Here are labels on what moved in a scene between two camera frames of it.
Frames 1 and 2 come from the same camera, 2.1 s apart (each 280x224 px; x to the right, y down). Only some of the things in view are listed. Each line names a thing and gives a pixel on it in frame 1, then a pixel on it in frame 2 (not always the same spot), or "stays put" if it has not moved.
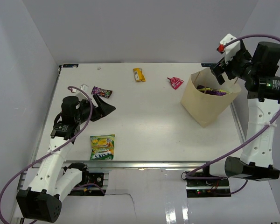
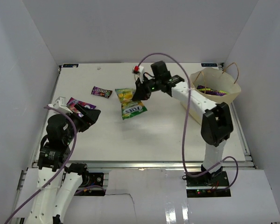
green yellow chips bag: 102,147 → 129,108
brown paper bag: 205,99 stays put
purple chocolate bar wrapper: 101,92 stays put
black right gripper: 218,70 → 141,93
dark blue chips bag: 212,91 stays put
